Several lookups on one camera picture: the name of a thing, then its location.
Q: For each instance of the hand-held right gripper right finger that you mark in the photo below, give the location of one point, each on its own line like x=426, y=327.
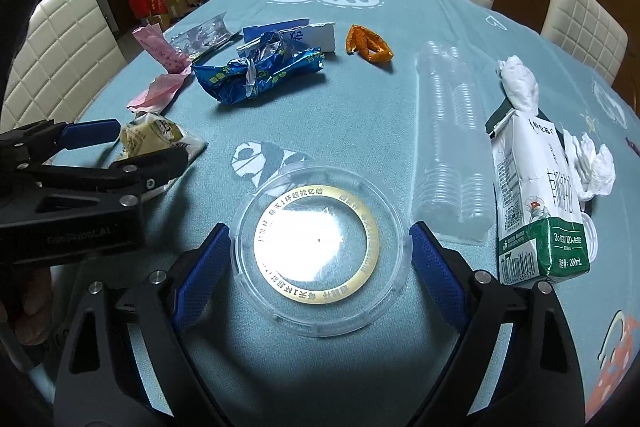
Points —
x=435, y=267

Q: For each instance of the light blue printed tablecloth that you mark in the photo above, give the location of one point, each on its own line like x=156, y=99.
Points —
x=350, y=107

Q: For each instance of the orange snack wrapper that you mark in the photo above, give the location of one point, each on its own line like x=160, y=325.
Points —
x=362, y=42

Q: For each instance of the beige snack wrapper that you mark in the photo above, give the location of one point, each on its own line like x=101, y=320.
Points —
x=145, y=134

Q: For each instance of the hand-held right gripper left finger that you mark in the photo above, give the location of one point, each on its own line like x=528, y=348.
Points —
x=200, y=277

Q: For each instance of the person's left hand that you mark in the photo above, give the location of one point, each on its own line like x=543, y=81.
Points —
x=32, y=307

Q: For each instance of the clear plastic tray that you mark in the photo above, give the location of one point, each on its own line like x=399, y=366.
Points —
x=450, y=132

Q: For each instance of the clear blister wrapper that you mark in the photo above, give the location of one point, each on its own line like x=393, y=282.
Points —
x=200, y=37

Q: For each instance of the pink paper strip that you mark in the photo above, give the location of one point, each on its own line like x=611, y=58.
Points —
x=162, y=52

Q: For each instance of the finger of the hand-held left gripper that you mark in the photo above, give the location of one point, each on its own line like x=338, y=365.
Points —
x=150, y=172
x=90, y=132

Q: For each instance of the white green milk carton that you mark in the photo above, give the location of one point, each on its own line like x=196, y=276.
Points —
x=540, y=207

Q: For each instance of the crumpled white tissue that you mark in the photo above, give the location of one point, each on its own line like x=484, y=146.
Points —
x=597, y=167
x=520, y=82

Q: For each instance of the torn blue white carton piece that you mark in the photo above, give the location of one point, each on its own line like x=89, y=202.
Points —
x=320, y=37

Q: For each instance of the blue foil wrapper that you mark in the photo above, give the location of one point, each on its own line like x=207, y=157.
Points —
x=225, y=79

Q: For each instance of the red bag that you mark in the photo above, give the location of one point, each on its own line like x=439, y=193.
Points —
x=147, y=2

